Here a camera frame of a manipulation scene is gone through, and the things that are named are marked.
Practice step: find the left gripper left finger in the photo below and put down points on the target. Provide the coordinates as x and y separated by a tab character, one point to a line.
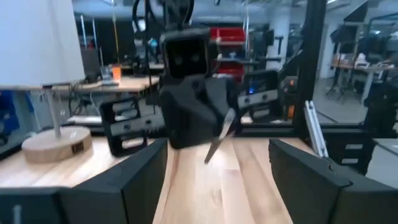
109	199

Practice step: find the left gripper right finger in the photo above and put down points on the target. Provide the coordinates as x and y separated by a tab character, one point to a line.
326	199

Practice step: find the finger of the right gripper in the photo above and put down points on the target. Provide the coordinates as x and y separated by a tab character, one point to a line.
217	105
178	115

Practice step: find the thin black makeup brush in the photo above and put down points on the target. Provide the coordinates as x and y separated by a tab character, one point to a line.
217	143

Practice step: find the light wooden desk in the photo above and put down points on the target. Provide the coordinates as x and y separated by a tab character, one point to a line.
136	84

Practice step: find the orange cup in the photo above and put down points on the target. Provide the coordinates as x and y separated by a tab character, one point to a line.
116	73

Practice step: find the aluminium strip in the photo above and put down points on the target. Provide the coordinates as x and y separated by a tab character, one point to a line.
315	130

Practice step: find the red storage bin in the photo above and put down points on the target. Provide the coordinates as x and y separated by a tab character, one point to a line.
230	34

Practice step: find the white shade wooden base lamp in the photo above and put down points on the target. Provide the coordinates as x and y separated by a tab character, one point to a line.
37	46

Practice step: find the blue container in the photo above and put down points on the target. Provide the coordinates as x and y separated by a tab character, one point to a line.
6	118

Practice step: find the black frame rail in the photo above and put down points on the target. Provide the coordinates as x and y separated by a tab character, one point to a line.
273	130

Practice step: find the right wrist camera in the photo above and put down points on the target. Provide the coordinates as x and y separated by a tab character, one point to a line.
186	53

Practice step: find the black vertical frame post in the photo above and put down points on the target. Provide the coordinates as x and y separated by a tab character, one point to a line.
311	62

